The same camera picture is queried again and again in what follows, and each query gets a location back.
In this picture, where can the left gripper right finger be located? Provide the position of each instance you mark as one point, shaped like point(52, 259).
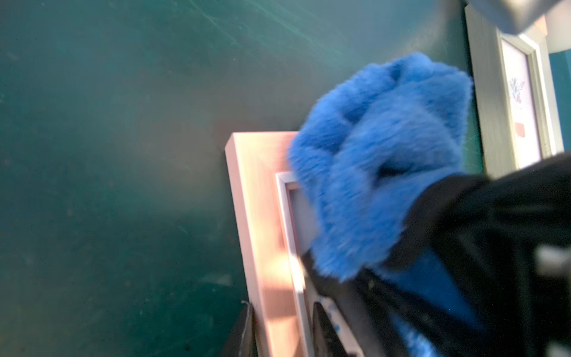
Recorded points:
point(325, 339)

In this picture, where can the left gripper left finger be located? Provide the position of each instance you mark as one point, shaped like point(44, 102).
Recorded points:
point(241, 341)

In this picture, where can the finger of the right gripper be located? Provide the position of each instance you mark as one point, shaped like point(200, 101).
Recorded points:
point(384, 320)

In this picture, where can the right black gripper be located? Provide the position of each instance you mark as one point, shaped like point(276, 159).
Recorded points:
point(506, 244)

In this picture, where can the pink picture frame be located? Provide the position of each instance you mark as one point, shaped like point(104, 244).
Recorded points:
point(276, 226)

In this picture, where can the blue and grey cloth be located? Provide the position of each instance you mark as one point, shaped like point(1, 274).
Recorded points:
point(366, 153)

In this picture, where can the green picture frame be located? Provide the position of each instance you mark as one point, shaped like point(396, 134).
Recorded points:
point(515, 94)

